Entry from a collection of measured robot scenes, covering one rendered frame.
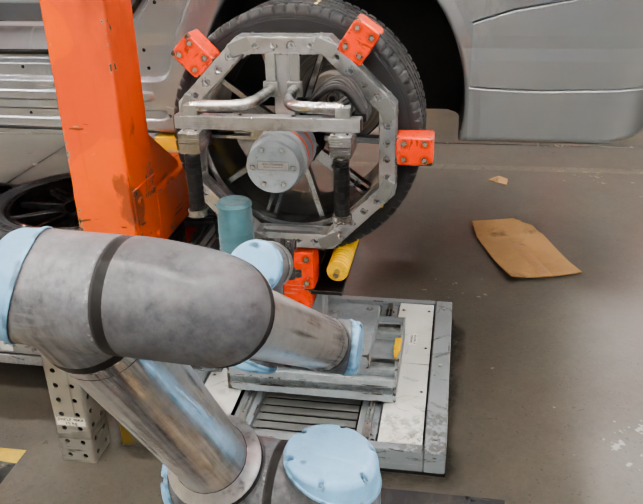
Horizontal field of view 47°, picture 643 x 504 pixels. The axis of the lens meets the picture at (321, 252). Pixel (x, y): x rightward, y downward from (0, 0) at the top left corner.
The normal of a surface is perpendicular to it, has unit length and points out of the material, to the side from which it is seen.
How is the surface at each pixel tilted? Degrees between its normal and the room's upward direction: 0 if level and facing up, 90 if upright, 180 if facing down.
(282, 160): 90
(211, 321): 81
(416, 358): 0
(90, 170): 90
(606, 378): 0
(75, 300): 66
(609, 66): 90
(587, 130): 90
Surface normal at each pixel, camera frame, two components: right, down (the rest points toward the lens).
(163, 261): 0.31, -0.60
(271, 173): -0.18, 0.43
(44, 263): -0.18, -0.51
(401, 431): -0.03, -0.90
